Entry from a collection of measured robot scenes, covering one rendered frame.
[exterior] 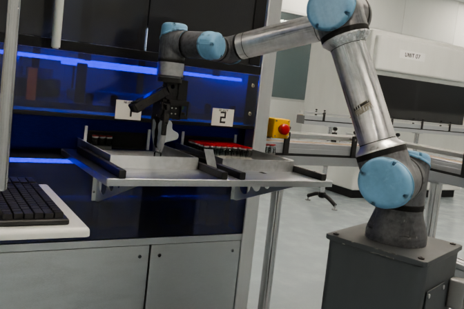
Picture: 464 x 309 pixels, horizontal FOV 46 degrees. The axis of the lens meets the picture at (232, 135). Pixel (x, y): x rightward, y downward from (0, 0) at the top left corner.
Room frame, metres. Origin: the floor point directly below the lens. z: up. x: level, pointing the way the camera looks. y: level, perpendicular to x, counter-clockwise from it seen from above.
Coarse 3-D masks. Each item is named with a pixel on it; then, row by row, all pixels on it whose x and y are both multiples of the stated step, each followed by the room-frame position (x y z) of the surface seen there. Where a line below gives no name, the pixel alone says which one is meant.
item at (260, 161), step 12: (180, 144) 1.87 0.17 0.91; (204, 156) 1.71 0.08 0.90; (216, 156) 1.65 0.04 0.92; (252, 156) 1.94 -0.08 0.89; (264, 156) 1.88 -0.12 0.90; (276, 156) 1.82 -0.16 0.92; (240, 168) 1.64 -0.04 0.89; (252, 168) 1.66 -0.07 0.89; (264, 168) 1.68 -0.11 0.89; (276, 168) 1.71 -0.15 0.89; (288, 168) 1.73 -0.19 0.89
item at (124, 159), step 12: (84, 144) 1.66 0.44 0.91; (108, 156) 1.45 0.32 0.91; (120, 156) 1.45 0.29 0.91; (132, 156) 1.47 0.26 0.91; (144, 156) 1.48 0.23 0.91; (168, 156) 1.74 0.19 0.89; (180, 156) 1.66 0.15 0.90; (192, 156) 1.59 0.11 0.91; (144, 168) 1.48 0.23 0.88; (156, 168) 1.50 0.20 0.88; (168, 168) 1.52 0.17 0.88; (180, 168) 1.54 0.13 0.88; (192, 168) 1.56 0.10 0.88
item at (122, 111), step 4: (116, 100) 1.70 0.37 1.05; (120, 100) 1.71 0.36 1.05; (124, 100) 1.72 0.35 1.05; (116, 104) 1.70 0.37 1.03; (120, 104) 1.71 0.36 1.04; (124, 104) 1.72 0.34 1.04; (116, 108) 1.70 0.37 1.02; (120, 108) 1.71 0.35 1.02; (124, 108) 1.72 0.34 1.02; (128, 108) 1.72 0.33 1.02; (116, 112) 1.70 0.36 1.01; (120, 112) 1.71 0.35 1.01; (124, 112) 1.72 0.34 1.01; (128, 112) 1.72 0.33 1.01; (132, 112) 1.73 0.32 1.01; (140, 112) 1.74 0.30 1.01; (116, 116) 1.70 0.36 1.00; (120, 116) 1.71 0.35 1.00; (124, 116) 1.72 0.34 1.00; (128, 116) 1.73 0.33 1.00; (132, 116) 1.73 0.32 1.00; (136, 116) 1.74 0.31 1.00; (140, 116) 1.74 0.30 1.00; (140, 120) 1.75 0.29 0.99
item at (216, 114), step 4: (216, 108) 1.88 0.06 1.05; (220, 108) 1.89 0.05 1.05; (216, 112) 1.88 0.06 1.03; (228, 112) 1.91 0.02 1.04; (232, 112) 1.91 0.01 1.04; (212, 116) 1.88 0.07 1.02; (216, 116) 1.88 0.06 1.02; (220, 116) 1.89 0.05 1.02; (228, 116) 1.91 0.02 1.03; (232, 116) 1.91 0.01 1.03; (212, 120) 1.88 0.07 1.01; (216, 120) 1.88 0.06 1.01; (224, 120) 1.90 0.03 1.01; (228, 120) 1.91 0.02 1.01; (232, 120) 1.92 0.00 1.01; (212, 124) 1.88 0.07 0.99; (216, 124) 1.89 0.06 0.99; (220, 124) 1.89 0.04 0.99; (224, 124) 1.90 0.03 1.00; (228, 124) 1.91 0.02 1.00; (232, 124) 1.92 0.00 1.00
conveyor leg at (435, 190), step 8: (432, 184) 2.24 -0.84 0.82; (440, 184) 2.23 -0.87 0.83; (432, 192) 2.23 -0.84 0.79; (440, 192) 2.23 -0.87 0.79; (432, 200) 2.23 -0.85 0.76; (440, 200) 2.24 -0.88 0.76; (432, 208) 2.23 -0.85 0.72; (432, 216) 2.23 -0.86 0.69; (432, 224) 2.23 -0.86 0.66; (432, 232) 2.23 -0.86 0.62
